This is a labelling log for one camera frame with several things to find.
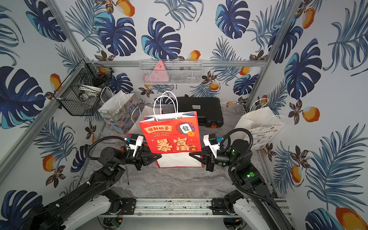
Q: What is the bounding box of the white happy paper bag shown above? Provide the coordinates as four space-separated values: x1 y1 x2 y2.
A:
235 99 285 151

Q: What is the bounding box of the black tool case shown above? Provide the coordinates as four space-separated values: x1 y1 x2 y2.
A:
177 97 224 128

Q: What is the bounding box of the black wire basket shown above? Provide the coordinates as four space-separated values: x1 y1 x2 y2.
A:
53 59 114 117

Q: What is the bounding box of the aluminium linear rail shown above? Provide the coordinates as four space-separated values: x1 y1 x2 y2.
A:
97 197 291 218

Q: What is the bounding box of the floral paper bag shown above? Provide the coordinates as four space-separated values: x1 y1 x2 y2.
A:
98 87 139 137

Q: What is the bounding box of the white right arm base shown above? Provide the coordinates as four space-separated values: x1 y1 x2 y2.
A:
224 190 270 230

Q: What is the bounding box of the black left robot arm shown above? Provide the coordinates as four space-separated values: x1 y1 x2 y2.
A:
18 135 161 230

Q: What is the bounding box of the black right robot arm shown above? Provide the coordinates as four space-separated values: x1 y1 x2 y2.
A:
189 128 294 230

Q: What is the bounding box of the pink triangle item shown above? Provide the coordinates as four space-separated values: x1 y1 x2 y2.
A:
146 60 170 83

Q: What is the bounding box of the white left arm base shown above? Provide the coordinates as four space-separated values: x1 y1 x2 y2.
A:
61 190 122 230

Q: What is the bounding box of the white mesh wall shelf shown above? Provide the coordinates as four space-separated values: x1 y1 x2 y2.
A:
139 59 203 84

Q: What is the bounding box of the red paper bag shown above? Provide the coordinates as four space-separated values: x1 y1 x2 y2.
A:
139 91 204 169
128 105 154 136

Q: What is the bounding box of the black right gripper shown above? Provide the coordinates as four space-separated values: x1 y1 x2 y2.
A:
190 147 240 173

